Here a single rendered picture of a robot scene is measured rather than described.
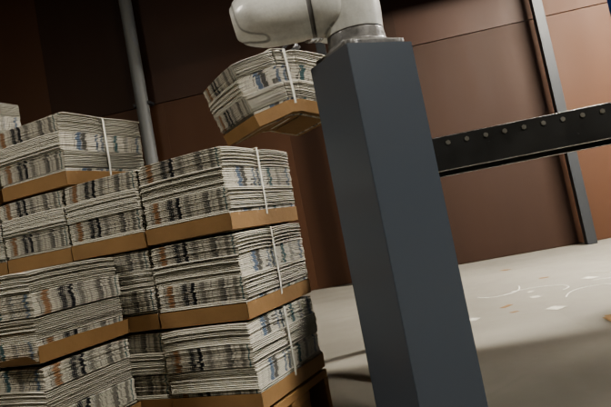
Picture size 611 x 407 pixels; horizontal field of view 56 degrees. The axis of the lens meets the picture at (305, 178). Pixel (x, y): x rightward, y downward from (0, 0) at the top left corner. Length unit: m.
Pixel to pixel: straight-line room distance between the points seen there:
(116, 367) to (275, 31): 1.00
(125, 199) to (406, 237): 0.80
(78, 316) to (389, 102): 0.97
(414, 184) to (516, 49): 4.14
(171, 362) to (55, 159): 0.72
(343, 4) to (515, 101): 3.98
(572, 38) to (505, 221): 1.70
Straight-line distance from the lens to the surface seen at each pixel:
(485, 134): 2.09
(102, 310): 1.69
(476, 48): 5.46
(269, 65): 1.99
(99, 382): 1.68
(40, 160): 1.96
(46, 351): 1.56
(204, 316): 1.58
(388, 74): 1.48
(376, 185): 1.38
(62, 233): 1.89
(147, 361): 1.73
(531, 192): 5.35
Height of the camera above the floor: 0.58
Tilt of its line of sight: 5 degrees up
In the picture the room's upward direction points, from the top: 11 degrees counter-clockwise
